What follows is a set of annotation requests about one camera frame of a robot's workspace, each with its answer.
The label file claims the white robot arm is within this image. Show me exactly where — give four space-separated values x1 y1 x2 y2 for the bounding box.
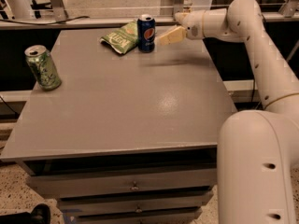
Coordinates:
156 0 299 224

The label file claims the green jalapeno chip bag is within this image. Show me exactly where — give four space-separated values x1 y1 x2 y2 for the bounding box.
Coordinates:
100 21 138 55

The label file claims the black object bottom left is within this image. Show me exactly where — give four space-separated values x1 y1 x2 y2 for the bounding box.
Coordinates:
0 203 50 224

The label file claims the black cable on rail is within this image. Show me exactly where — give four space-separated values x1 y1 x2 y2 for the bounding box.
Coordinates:
0 15 92 26

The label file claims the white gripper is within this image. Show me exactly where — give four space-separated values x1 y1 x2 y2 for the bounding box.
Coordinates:
155 10 205 46

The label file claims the middle drawer with knob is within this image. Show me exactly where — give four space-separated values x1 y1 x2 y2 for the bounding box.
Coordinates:
59 190 213 217

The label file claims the drawer with knob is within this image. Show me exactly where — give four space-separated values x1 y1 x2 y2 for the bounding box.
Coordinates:
59 190 213 217
27 168 217 199

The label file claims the top drawer with knob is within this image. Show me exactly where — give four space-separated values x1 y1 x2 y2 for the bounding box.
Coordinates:
27 168 217 199

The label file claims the grey drawer cabinet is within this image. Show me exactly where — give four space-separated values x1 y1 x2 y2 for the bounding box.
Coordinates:
0 25 238 224

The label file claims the blue pepsi can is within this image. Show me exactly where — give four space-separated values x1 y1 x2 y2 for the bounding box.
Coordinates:
137 14 155 52

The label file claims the green soda can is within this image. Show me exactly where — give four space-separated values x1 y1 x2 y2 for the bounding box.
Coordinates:
24 45 62 91

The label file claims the white pipe top left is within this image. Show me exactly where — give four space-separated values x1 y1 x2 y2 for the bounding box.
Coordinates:
5 0 35 20

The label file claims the bottom drawer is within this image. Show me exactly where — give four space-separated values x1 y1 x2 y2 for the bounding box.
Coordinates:
76 208 202 224

